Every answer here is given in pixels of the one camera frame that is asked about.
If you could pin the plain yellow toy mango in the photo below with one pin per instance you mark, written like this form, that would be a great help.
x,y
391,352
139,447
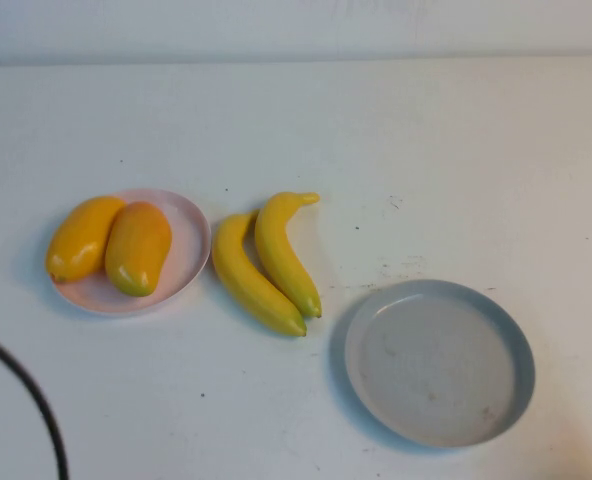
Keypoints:
x,y
81,240

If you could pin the orange green-tipped toy mango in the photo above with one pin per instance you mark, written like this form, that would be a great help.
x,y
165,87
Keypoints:
x,y
138,250

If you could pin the blue-grey round plate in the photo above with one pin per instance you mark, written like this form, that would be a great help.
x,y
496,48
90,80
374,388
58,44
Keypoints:
x,y
436,365

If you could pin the pink round plate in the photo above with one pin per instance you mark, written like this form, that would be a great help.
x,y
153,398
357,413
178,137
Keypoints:
x,y
186,235

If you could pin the yellow toy banana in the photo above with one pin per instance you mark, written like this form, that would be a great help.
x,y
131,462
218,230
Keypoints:
x,y
246,285
281,250

